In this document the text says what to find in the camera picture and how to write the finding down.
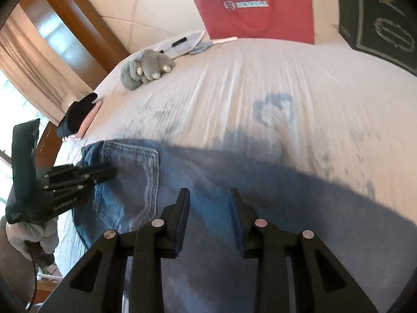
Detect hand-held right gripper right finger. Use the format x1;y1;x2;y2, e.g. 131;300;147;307
229;187;380;313

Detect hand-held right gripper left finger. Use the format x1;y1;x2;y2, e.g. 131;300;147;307
37;187;191;313

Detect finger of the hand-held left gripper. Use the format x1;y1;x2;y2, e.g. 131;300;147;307
42;164;113;180
43;169;118;192

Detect blue denim jeans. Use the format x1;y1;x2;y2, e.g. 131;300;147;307
70;137;409;313

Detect person's left hand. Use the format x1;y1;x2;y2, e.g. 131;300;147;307
0;215;60;260

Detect black cloth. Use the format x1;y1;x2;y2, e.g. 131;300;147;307
57;93;98;137

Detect window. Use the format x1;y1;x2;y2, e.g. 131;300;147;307
0;68;40;183

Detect beige curtain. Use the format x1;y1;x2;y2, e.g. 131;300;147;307
0;16;94;124

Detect grey plush toy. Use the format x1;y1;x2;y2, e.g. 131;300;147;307
120;49;176;91

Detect grey-blue scissors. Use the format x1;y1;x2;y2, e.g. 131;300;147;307
189;41;212;55

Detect white and pink stick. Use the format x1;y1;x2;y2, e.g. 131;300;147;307
211;36;238;46

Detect white padded headboard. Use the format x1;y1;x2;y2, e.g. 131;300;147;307
67;0;342;53

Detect red paper bag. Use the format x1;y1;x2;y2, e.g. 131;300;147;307
191;0;316;45

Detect black gift box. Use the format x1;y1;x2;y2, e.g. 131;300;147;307
335;0;417;77

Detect black cable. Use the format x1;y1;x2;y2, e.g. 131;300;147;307
25;241;40;310

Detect wooden bed frame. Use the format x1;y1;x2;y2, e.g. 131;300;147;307
18;0;131;170

